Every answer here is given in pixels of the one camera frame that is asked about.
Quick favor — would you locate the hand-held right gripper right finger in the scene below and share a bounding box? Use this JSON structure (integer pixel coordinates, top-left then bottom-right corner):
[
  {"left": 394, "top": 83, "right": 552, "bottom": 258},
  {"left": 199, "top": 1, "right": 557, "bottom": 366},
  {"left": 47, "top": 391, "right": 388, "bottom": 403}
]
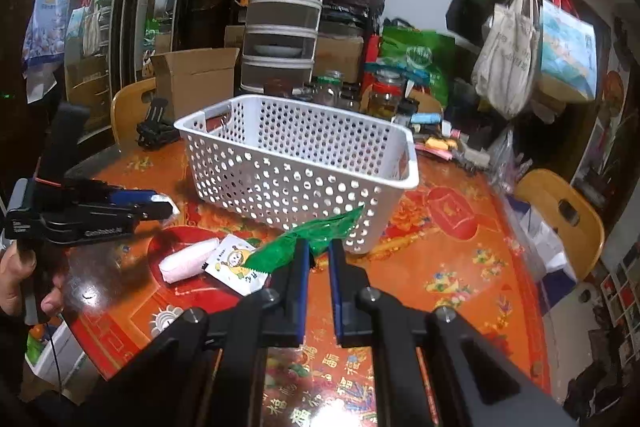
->
[{"left": 327, "top": 239, "right": 576, "bottom": 427}]

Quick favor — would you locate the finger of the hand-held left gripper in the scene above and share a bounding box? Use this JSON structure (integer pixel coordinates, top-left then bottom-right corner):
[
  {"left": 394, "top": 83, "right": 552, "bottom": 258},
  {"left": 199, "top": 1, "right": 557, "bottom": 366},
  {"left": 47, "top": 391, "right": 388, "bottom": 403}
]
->
[
  {"left": 112, "top": 201, "right": 174, "bottom": 225},
  {"left": 102, "top": 188, "right": 160, "bottom": 208}
]

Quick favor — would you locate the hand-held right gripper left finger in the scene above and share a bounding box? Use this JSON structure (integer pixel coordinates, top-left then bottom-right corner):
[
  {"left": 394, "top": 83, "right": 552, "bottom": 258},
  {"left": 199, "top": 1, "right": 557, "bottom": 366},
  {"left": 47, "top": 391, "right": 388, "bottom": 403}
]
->
[{"left": 65, "top": 239, "right": 311, "bottom": 427}]

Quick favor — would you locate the green plastic packet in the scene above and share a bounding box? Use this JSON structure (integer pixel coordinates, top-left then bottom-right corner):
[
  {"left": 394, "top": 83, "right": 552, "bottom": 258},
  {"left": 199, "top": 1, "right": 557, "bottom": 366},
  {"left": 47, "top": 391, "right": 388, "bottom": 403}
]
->
[{"left": 242, "top": 206, "right": 366, "bottom": 280}]

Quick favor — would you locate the white perforated plastic basket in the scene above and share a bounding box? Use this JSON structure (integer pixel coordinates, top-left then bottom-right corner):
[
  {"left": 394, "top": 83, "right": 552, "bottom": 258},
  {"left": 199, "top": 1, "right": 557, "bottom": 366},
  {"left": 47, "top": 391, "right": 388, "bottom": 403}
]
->
[{"left": 173, "top": 94, "right": 420, "bottom": 255}]

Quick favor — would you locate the person's left hand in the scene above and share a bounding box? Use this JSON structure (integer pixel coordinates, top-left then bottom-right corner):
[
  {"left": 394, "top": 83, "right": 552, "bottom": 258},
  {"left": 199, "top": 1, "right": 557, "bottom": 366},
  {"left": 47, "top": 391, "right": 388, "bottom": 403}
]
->
[{"left": 0, "top": 248, "right": 69, "bottom": 318}]

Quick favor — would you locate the pink tissue pack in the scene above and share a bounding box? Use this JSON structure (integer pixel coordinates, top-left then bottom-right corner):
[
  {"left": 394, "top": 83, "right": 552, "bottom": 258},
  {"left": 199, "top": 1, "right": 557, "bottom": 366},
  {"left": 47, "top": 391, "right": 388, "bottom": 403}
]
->
[{"left": 158, "top": 237, "right": 221, "bottom": 284}]

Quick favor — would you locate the black folding clamp stand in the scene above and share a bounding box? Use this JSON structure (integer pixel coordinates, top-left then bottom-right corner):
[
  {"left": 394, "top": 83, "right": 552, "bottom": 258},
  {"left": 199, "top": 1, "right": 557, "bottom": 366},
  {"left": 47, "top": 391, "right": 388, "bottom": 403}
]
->
[{"left": 136, "top": 98, "right": 180, "bottom": 151}]

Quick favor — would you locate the white cartoon snack packet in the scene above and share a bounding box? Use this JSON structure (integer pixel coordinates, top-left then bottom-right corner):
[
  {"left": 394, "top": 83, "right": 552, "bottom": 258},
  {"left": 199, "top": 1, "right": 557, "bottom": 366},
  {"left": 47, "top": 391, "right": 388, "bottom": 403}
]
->
[{"left": 204, "top": 234, "right": 268, "bottom": 298}]

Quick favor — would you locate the wooden chair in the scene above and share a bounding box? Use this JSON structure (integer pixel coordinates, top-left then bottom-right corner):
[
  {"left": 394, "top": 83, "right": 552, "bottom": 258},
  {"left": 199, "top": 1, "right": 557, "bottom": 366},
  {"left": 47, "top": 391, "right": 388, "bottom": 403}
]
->
[
  {"left": 110, "top": 78, "right": 159, "bottom": 154},
  {"left": 514, "top": 169, "right": 606, "bottom": 284}
]

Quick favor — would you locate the open cardboard box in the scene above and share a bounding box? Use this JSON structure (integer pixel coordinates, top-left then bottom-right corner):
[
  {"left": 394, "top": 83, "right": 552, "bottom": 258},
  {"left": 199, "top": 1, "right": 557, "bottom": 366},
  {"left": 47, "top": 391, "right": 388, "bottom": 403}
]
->
[{"left": 150, "top": 48, "right": 241, "bottom": 122}]

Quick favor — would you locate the blue printed plastic bag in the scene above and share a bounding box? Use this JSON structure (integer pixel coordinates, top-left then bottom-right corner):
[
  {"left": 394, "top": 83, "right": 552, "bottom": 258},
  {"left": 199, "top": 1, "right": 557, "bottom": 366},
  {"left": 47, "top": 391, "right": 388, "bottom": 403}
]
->
[{"left": 22, "top": 0, "right": 82, "bottom": 74}]

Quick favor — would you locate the clear plastic bag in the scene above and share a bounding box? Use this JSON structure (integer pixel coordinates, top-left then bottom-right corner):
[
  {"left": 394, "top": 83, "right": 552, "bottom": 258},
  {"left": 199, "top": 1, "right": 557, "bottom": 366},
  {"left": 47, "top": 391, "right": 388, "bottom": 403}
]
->
[{"left": 492, "top": 184, "right": 568, "bottom": 285}]

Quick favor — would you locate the glass jar with pickles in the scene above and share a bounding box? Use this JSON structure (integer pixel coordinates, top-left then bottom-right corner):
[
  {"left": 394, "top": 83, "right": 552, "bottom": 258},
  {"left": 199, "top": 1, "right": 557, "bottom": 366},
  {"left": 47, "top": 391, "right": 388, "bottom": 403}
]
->
[{"left": 366, "top": 78, "right": 407, "bottom": 118}]

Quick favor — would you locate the clear glass jar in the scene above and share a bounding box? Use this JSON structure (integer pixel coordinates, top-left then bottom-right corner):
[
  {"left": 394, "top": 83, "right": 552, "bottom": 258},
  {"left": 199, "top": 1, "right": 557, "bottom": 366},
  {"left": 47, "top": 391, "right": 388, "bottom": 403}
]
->
[{"left": 313, "top": 74, "right": 347, "bottom": 108}]

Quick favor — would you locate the tiered mesh storage rack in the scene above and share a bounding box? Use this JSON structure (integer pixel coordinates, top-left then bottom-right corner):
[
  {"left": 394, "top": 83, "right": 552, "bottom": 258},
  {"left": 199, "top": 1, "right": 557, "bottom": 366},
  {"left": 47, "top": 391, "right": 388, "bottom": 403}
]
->
[{"left": 239, "top": 0, "right": 332, "bottom": 102}]

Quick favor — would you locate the brown cardboard box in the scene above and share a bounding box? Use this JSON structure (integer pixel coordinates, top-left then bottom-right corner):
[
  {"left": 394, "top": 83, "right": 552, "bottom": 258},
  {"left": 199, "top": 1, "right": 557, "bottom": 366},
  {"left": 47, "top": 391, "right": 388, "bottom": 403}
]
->
[{"left": 314, "top": 33, "right": 367, "bottom": 84}]

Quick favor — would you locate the green shopping bag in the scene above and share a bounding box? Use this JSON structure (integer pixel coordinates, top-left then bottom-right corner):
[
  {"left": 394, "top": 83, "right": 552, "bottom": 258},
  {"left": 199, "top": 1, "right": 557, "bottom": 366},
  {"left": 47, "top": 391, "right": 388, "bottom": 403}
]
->
[{"left": 379, "top": 26, "right": 457, "bottom": 108}]

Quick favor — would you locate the beige canvas tote bag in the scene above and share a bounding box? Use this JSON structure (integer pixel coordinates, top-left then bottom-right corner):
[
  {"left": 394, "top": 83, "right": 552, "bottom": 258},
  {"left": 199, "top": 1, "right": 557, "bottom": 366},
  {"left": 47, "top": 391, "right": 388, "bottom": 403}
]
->
[{"left": 471, "top": 0, "right": 544, "bottom": 118}]

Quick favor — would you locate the blue printed gift bag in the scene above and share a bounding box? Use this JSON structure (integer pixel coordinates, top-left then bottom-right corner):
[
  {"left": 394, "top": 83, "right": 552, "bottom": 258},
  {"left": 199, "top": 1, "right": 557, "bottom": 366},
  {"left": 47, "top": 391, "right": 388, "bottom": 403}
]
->
[{"left": 536, "top": 0, "right": 599, "bottom": 104}]

